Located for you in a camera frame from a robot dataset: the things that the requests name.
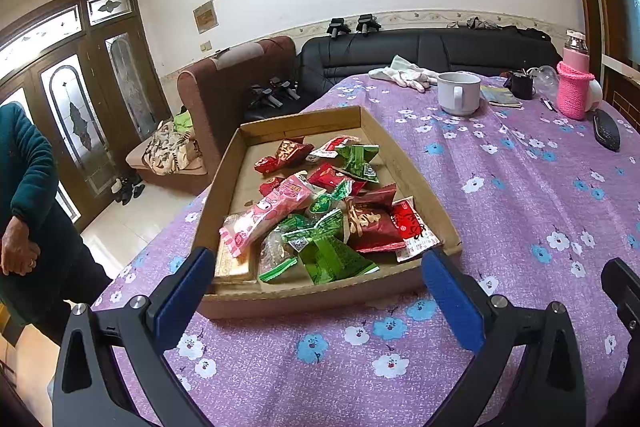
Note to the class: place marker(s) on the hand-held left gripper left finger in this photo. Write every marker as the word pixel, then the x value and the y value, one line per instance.
pixel 182 302

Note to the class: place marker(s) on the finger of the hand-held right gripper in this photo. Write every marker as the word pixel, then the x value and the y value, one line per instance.
pixel 625 292

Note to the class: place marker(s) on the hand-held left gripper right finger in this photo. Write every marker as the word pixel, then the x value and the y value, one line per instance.
pixel 452 302

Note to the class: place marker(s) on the pile of mixed snacks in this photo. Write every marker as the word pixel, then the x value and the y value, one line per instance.
pixel 370 222

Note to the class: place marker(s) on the shallow cardboard box tray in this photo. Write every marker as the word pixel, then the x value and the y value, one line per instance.
pixel 300 302

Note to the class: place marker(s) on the purple floral tablecloth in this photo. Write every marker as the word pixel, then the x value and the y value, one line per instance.
pixel 525 207

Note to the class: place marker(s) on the black slipper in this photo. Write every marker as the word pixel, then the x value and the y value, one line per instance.
pixel 136 190

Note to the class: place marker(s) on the light slipper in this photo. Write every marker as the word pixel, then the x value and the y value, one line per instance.
pixel 120 194

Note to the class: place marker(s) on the patterned beige cloth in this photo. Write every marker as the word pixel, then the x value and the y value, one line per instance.
pixel 167 149

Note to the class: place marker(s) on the black textured case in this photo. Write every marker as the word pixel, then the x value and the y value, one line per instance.
pixel 606 132

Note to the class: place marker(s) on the bright green cloth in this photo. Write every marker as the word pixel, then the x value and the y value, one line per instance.
pixel 182 121

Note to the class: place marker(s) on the white round object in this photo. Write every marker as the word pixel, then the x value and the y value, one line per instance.
pixel 595 93

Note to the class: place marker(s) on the black pen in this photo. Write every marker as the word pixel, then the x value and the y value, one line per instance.
pixel 548 104

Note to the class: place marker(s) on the white cup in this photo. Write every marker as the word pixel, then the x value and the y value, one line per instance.
pixel 457 94

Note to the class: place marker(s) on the brown armchair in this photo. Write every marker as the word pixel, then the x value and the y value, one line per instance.
pixel 220 97

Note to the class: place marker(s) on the yellow blue booklet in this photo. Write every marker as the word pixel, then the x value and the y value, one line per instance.
pixel 500 96

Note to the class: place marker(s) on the pink bottle with knitted sleeve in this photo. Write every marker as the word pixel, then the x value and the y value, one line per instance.
pixel 572 87

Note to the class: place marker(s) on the wooden door with oval glass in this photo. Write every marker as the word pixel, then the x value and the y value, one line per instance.
pixel 15 99
pixel 70 117

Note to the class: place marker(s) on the black clamp tool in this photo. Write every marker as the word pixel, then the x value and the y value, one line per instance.
pixel 285 87
pixel 367 23
pixel 337 28
pixel 265 96

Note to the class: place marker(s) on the white cotton glove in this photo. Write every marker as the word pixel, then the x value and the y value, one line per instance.
pixel 380 74
pixel 415 79

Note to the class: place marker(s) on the small black container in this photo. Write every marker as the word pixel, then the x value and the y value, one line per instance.
pixel 520 84

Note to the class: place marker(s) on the clear plastic cup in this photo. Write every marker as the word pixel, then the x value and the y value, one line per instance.
pixel 545 77

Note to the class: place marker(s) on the narrow wooden glass door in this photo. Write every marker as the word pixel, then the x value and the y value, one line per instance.
pixel 127 77

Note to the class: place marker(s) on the pale green cloth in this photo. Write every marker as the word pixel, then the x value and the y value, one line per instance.
pixel 401 62

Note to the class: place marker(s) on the black leather sofa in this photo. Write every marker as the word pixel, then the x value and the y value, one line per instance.
pixel 425 52

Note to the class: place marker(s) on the black cloth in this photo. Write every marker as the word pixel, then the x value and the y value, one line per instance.
pixel 532 33

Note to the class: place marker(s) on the grey cloth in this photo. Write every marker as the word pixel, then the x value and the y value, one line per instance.
pixel 475 23

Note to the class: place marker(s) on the small transom window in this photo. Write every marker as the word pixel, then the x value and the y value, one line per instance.
pixel 110 6

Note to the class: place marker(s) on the wide transom window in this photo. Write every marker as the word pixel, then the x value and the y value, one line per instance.
pixel 45 29

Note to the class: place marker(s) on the wall switch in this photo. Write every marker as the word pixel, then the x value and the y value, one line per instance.
pixel 206 46

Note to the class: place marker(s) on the yellowish wall paper notice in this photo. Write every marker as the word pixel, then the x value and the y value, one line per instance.
pixel 205 17

